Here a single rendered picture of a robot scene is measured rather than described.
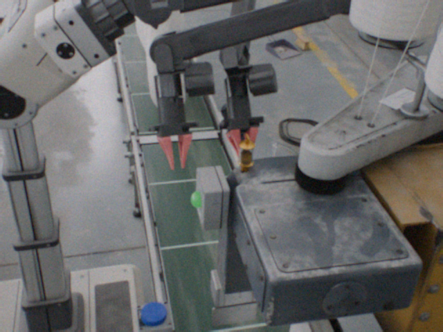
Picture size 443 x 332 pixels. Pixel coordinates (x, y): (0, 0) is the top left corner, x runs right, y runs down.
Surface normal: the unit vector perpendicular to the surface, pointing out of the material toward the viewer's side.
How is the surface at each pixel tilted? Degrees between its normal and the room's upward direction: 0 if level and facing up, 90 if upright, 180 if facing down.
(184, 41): 71
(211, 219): 90
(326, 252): 0
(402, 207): 0
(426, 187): 0
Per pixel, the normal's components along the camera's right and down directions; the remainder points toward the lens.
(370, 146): 0.61, 0.48
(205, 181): 0.05, -0.82
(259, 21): 0.06, 0.27
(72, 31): 0.22, 0.57
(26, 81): -0.18, 0.85
